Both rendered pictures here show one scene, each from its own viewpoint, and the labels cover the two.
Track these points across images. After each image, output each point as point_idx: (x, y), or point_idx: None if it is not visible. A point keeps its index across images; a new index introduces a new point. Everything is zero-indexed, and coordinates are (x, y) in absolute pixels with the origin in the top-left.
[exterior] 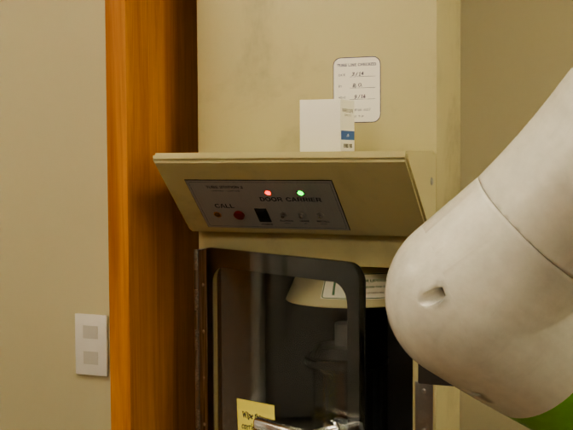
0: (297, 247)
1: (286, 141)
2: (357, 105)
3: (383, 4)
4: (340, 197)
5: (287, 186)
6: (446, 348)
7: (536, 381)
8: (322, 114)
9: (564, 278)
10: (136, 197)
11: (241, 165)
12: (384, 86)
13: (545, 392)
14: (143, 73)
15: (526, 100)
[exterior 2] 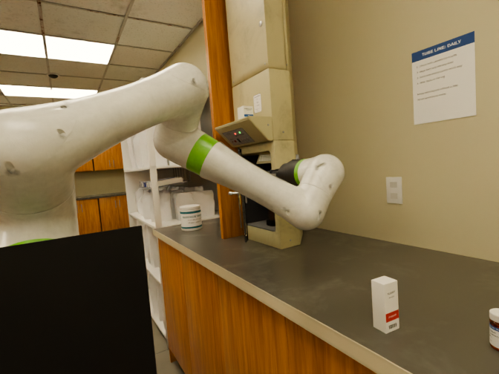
0: (251, 148)
1: None
2: (258, 107)
3: (260, 78)
4: (246, 132)
5: (236, 130)
6: (157, 150)
7: (177, 157)
8: (240, 110)
9: (168, 129)
10: (219, 139)
11: (226, 127)
12: (261, 101)
13: (180, 160)
14: (220, 109)
15: (344, 101)
